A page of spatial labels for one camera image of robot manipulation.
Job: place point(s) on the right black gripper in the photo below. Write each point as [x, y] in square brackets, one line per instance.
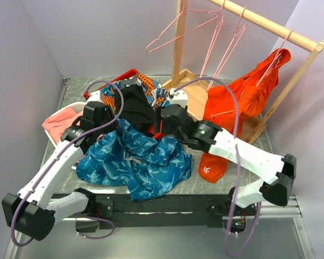
[157, 118]

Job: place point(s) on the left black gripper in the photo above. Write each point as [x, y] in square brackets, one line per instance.
[109, 113]

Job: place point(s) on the blue leaf-print shorts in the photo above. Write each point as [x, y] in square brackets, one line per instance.
[149, 168]

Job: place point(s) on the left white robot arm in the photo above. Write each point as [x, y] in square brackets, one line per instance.
[31, 211]

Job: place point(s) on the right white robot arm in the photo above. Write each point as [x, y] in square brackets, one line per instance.
[276, 173]

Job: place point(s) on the orange dotted patterned shorts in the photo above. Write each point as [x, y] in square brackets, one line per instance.
[155, 94]

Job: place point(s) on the white perforated basket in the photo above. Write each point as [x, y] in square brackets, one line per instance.
[77, 106]

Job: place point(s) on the black garment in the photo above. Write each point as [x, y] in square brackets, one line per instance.
[137, 112]

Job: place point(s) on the red plastic tray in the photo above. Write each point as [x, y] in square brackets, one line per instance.
[166, 85]

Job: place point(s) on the pink cloth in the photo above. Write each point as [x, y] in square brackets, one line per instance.
[56, 124]

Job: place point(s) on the wooden clothes rack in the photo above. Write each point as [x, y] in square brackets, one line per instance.
[197, 95]

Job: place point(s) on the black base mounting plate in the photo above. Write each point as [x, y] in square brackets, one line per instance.
[173, 210]

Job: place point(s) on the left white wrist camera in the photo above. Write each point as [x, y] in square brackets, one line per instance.
[95, 96]

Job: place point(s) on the pink wire hanger far left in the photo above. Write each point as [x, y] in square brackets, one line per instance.
[180, 22]

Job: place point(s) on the pink wire hanger with shorts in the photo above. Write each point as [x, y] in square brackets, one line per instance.
[274, 61]

